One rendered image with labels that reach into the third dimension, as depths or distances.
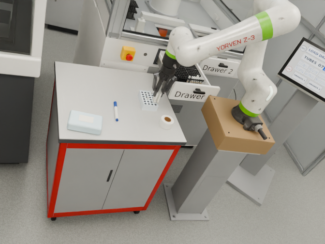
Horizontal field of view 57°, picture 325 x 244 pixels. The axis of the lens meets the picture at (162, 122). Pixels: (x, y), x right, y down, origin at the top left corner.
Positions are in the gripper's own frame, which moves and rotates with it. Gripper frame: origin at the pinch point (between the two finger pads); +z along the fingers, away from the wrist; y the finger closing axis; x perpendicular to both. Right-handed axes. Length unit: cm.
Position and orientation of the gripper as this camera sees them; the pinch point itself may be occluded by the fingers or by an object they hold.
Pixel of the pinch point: (157, 96)
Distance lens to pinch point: 161.3
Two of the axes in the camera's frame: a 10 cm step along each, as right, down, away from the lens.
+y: 9.1, 0.8, 4.0
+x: -2.4, -7.0, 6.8
